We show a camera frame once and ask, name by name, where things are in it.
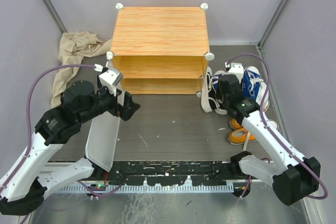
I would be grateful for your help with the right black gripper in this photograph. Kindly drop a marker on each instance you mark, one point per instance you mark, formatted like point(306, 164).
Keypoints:
point(219, 88)

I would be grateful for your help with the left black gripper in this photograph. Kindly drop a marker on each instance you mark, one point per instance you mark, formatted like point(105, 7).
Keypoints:
point(125, 112)

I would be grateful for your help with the blue canvas sneaker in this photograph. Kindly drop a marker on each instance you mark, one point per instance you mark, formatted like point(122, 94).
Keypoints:
point(214, 79)
point(255, 87)

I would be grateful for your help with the frosted white cabinet door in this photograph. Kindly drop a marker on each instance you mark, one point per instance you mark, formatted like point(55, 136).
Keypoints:
point(103, 127)

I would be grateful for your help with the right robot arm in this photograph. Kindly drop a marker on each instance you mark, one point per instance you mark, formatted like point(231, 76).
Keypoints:
point(291, 175)

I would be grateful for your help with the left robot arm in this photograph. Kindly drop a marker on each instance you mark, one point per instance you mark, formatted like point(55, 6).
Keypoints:
point(80, 103)

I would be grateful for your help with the wood-grain shoe cabinet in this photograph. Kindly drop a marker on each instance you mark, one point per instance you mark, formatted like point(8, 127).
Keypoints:
point(161, 50)

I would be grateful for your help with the black white sneaker left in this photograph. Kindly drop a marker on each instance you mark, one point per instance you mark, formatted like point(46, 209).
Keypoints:
point(205, 101)

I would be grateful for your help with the orange canvas sneaker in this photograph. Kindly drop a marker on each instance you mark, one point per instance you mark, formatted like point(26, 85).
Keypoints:
point(235, 125)
point(237, 137)

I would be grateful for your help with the beige crumpled cloth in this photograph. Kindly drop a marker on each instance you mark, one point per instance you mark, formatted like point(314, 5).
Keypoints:
point(73, 48)

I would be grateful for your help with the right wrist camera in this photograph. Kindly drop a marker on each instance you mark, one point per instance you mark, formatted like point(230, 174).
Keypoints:
point(236, 69)

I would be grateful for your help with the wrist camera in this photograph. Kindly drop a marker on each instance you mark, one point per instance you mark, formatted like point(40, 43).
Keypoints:
point(236, 69)
point(109, 77)

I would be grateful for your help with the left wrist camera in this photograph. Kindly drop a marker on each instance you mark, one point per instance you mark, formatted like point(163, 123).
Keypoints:
point(109, 77)

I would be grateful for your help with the aluminium frame post right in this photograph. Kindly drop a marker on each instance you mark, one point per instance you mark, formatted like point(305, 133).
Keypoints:
point(271, 25)

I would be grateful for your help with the aluminium frame post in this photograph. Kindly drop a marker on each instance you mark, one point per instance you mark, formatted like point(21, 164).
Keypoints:
point(271, 25)
point(55, 16)

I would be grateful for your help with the black mounting base rail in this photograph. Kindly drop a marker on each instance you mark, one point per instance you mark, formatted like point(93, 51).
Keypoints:
point(164, 173)

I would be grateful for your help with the aluminium frame post left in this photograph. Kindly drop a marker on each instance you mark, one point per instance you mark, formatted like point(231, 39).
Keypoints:
point(55, 16)

